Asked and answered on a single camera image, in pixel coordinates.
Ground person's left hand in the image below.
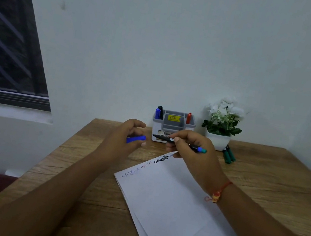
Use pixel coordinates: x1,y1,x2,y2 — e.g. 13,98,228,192
96,114,150,175

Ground grey and white pen holder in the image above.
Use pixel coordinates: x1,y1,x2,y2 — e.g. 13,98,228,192
149,108,198,148

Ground person's left forearm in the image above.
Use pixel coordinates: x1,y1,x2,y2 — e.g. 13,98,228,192
0,133,122,236

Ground window with metal grille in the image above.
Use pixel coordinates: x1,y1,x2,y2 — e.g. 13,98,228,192
0,0,70,113

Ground red thread bracelet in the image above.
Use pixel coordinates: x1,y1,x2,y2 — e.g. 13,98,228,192
204,177,234,206

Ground blue marker cap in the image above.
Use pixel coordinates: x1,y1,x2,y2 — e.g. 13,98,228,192
125,133,147,147

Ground person's right hand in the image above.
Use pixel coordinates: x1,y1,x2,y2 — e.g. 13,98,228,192
158,127,240,202

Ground white potted flower plant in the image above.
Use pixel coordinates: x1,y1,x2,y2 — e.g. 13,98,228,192
198,94,248,154

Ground black marker with blue end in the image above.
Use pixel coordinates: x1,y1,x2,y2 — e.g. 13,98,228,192
151,134,209,154

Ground green marker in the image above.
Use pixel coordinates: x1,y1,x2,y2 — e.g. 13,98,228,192
221,149,233,165
224,145,238,162

